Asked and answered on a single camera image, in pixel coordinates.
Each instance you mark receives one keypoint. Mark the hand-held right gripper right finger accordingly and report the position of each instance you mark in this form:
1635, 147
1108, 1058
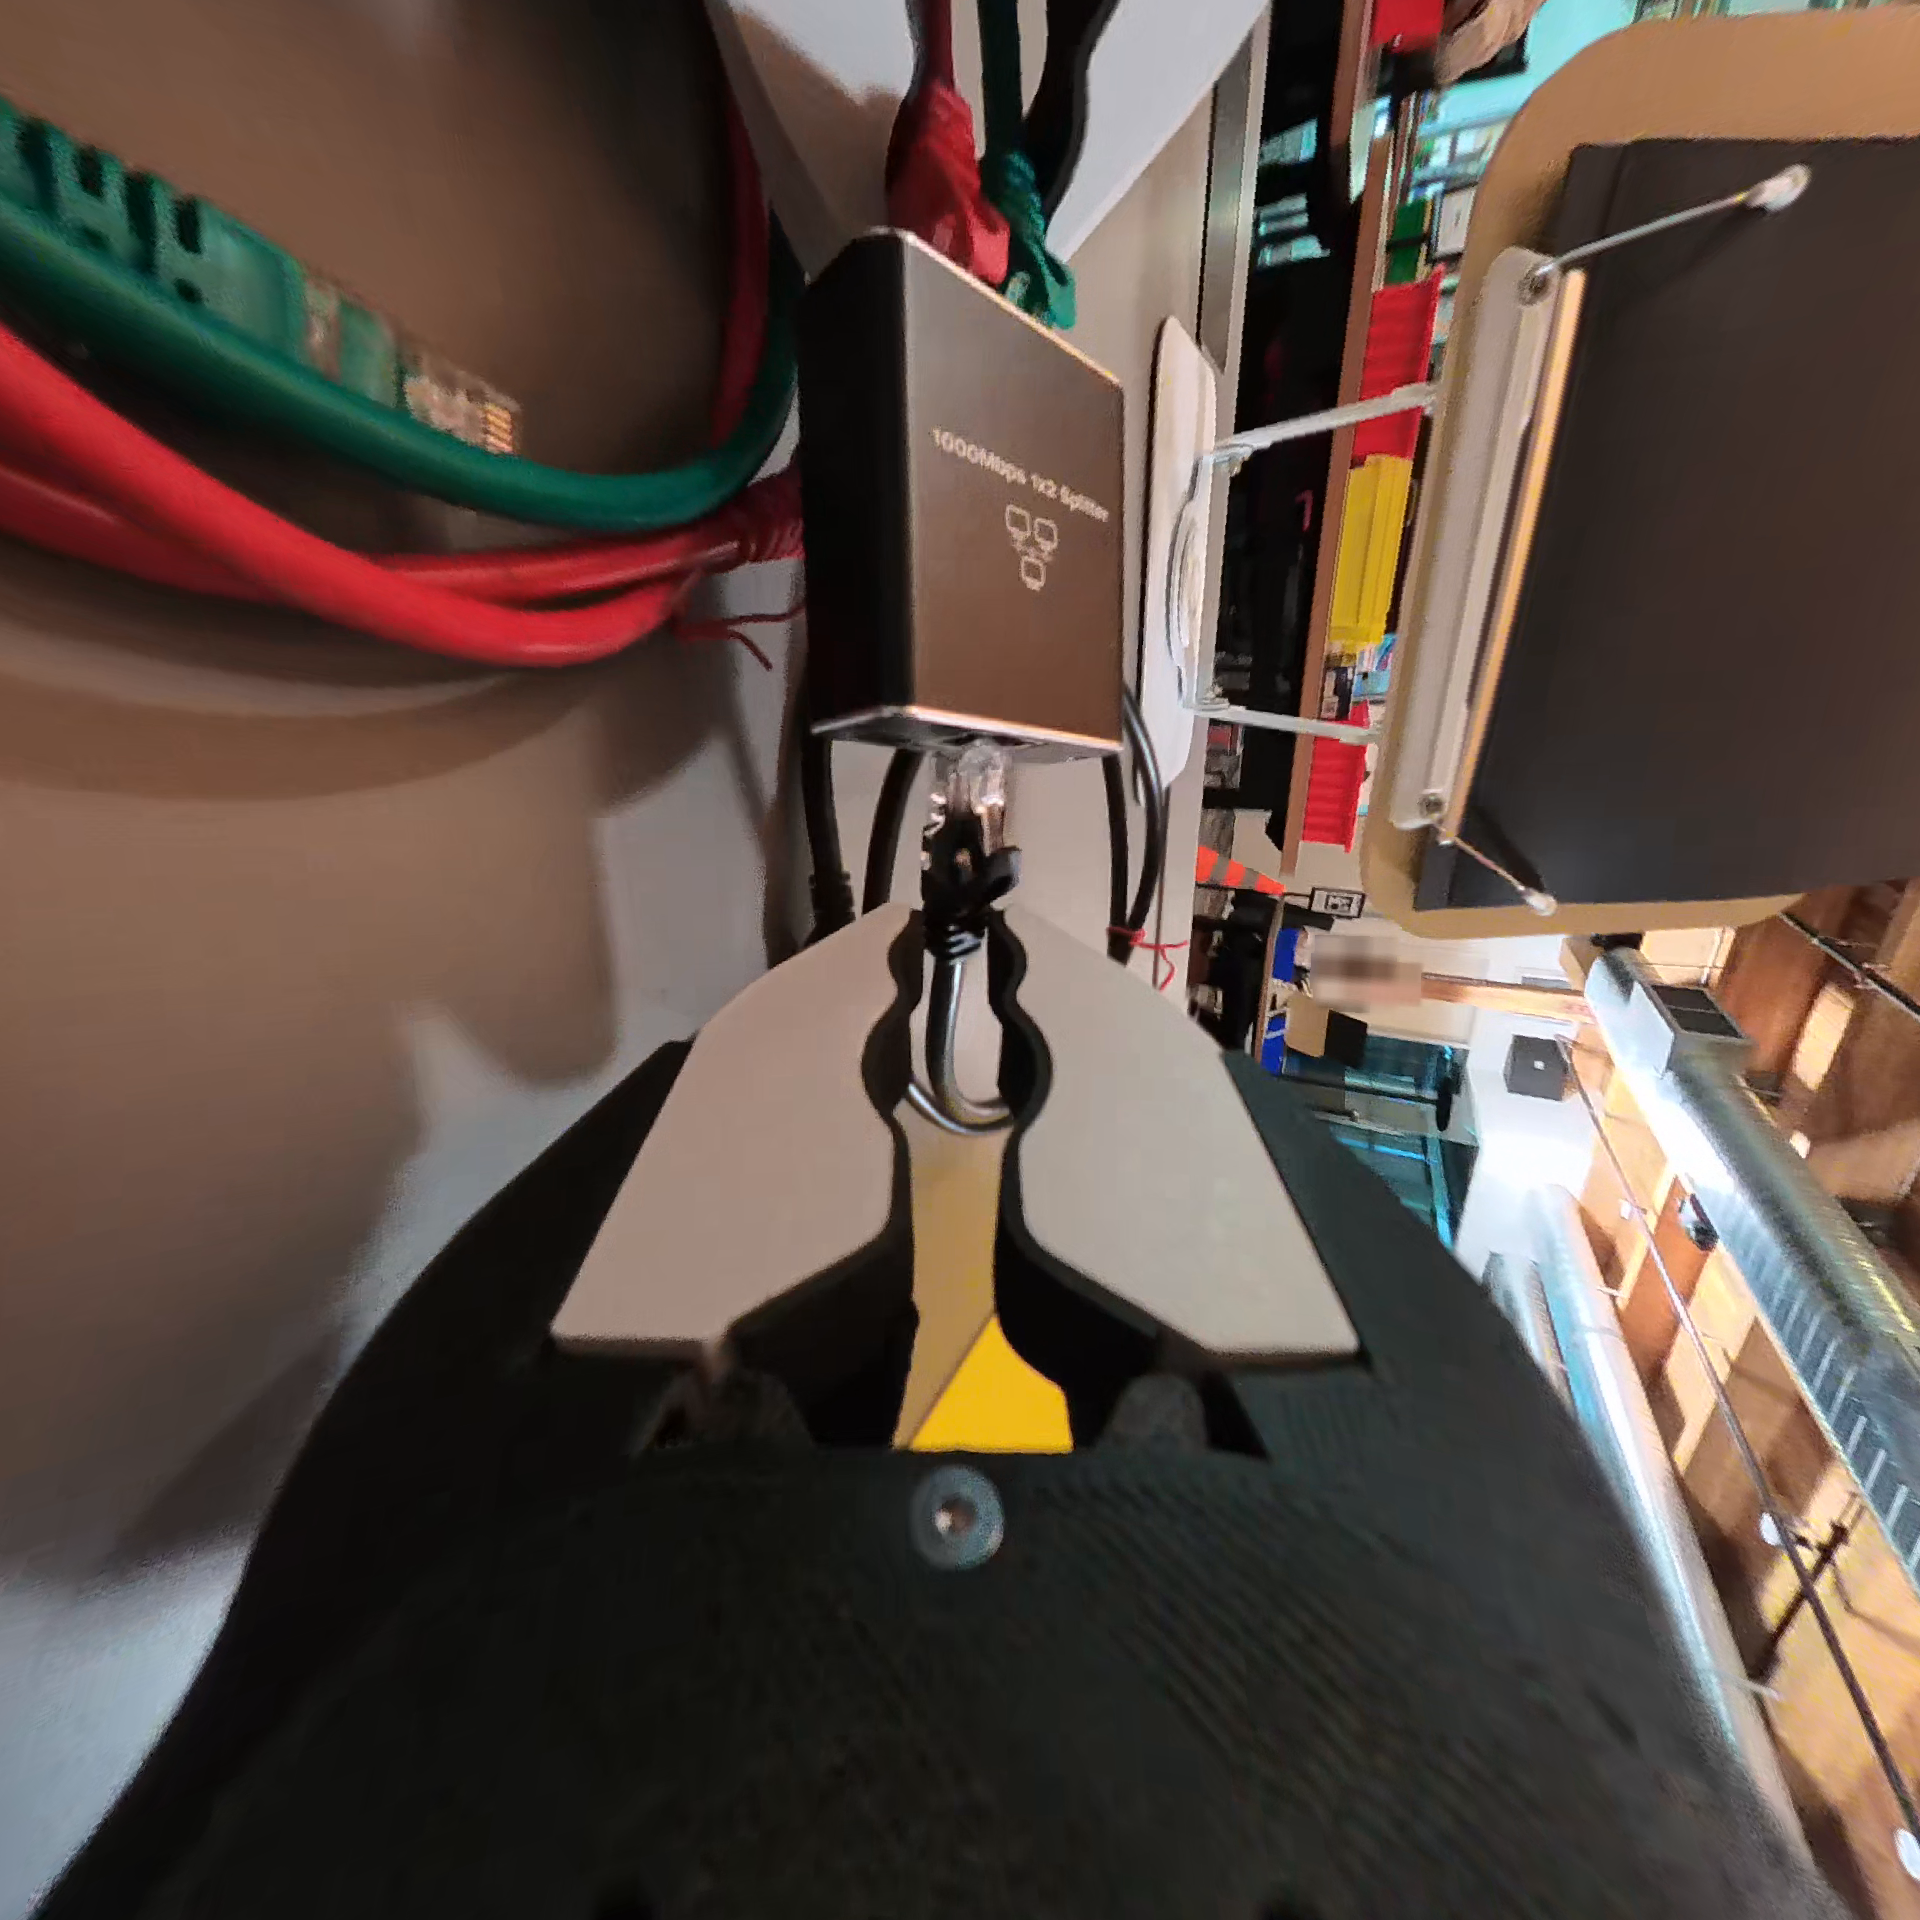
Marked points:
1169, 1184

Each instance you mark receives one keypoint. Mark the red twist tie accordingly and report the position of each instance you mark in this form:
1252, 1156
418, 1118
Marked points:
1143, 942

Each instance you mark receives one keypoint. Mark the large yellow plastic bin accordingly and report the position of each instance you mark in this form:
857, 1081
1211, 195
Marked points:
982, 1394

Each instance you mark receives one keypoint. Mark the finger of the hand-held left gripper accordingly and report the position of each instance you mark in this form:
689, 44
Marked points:
812, 104
1185, 76

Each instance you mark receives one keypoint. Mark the black ethernet splitter box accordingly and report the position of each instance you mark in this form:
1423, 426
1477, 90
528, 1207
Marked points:
961, 495

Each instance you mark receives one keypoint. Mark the white flat slab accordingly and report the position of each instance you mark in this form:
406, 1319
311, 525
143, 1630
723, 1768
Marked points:
1169, 452

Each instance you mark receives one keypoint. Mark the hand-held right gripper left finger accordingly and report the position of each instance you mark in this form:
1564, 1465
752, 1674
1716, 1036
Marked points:
735, 1184

